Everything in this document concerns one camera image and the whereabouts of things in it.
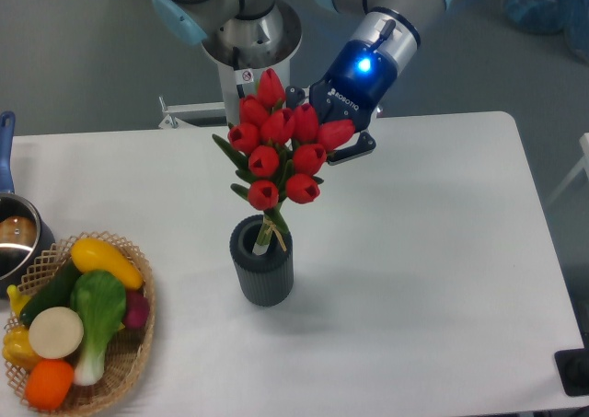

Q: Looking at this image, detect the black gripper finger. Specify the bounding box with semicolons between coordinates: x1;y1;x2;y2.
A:
327;131;376;165
285;86;310;110

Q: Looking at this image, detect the red tulip bouquet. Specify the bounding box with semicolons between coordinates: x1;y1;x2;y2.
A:
211;67;357;257

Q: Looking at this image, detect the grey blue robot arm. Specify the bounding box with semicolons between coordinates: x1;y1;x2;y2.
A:
152;0;452;164

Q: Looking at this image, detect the white furniture leg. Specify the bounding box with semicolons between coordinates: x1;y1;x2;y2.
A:
547;133;588;207

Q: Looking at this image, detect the blue handled steel saucepan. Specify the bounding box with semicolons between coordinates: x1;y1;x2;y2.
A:
1;110;54;300

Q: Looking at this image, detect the orange fruit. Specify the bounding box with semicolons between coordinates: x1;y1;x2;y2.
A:
25;359;74;411

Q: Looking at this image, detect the cream round radish slice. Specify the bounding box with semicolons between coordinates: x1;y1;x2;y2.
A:
29;307;84;359

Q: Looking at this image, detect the black device at table edge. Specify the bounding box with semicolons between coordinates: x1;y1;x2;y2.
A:
554;348;588;397

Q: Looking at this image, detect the yellow squash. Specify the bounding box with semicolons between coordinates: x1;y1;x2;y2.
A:
70;237;144;290

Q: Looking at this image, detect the dark grey ribbed vase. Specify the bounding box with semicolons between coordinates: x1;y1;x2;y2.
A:
229;214;294;307

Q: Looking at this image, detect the purple red radish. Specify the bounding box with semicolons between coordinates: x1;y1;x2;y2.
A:
122;291;150;330

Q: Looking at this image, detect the blue plastic bag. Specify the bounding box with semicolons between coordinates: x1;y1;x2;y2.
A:
501;0;588;63

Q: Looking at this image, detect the yellow bell pepper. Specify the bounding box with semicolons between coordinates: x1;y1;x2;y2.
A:
2;325;42;371

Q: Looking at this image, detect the woven wicker basket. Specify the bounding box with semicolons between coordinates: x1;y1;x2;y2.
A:
4;231;156;416

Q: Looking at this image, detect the green cucumber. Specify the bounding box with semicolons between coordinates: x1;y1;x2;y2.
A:
19;260;82;327

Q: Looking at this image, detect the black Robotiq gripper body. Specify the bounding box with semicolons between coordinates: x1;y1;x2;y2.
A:
309;6;421;133

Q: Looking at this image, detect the yellow banana tip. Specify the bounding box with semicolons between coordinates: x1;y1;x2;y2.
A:
6;284;31;317

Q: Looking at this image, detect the green bok choy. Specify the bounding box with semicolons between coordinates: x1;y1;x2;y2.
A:
70;270;126;387

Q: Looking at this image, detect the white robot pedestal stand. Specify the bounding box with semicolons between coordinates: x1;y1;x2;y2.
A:
153;0;302;129

